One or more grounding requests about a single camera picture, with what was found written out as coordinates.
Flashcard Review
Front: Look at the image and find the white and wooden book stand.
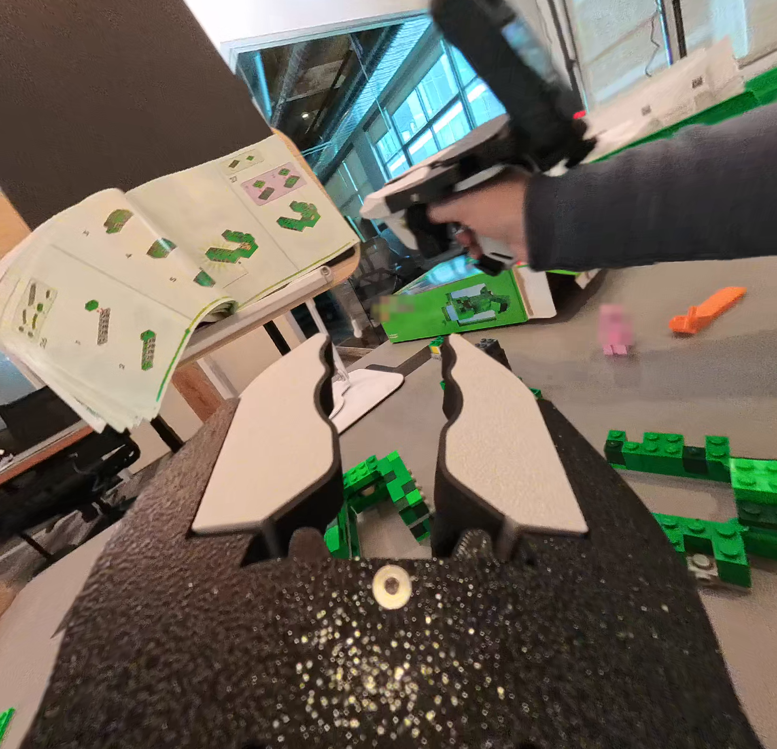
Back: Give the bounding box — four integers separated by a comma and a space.
0, 127, 405, 435

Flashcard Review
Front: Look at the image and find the grey desk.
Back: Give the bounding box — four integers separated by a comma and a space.
0, 262, 777, 749

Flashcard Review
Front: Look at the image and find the person's right hand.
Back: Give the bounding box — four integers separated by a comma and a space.
425, 175, 531, 265

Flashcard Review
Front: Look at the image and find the wooden pillar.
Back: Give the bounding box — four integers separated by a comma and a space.
171, 361, 239, 425

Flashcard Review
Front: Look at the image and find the black panel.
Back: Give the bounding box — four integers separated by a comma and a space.
0, 0, 275, 229

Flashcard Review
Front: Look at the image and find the orange brick separator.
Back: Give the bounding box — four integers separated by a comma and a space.
668, 286, 747, 337

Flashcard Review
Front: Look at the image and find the pink brick figure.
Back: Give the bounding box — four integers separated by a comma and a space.
598, 303, 636, 356

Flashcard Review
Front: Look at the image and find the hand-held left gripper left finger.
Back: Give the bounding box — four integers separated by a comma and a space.
191, 333, 345, 537

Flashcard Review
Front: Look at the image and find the green toy box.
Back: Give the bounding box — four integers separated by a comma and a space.
393, 266, 557, 344

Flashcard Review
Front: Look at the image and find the instruction booklet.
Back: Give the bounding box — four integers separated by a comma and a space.
0, 133, 360, 434

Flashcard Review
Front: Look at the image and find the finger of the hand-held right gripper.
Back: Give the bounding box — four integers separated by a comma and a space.
360, 172, 463, 222
388, 118, 514, 185

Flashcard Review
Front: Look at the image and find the U-shaped green brick assembly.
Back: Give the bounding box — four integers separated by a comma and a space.
325, 450, 433, 560

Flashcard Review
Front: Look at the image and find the wooden-topped office desk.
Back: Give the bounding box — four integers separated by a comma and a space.
0, 421, 98, 480

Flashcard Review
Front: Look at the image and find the green stepped brick assembly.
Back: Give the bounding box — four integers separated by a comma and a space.
604, 430, 777, 589

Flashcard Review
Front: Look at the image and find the person's right forearm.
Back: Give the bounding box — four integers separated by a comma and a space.
525, 102, 777, 274

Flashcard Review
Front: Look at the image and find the white and green flat box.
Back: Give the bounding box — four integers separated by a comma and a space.
586, 38, 777, 155

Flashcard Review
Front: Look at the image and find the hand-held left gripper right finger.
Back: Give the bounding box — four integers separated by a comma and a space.
432, 333, 590, 537

